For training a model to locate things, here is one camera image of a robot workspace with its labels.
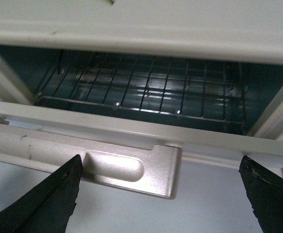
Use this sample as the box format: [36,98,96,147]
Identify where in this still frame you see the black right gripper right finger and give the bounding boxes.
[239,156,283,233]

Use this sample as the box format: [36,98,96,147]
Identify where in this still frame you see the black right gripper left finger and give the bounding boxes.
[0,154,83,233]

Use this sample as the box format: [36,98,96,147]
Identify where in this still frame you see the glass oven door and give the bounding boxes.
[0,101,283,177]

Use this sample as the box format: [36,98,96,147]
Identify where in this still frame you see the silver oven door handle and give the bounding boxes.
[0,119,182,199]

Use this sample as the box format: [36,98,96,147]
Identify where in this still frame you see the cream Toshiba toaster oven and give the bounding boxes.
[0,0,283,141]

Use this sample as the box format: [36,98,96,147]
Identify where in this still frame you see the metal wire oven rack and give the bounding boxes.
[36,50,246,124]

